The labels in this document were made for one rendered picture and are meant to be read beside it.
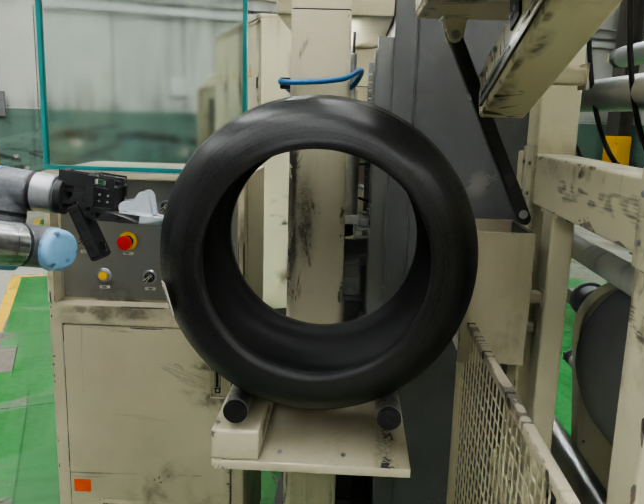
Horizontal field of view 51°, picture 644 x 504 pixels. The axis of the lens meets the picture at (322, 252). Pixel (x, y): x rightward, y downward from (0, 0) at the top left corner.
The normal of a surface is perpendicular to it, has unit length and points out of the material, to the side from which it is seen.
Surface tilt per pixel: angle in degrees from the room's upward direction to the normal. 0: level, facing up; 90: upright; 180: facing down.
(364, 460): 0
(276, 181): 90
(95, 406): 90
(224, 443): 90
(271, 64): 90
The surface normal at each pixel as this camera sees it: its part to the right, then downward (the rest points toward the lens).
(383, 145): 0.04, 0.04
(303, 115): -0.10, -0.59
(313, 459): 0.03, -0.98
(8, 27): 0.33, 0.20
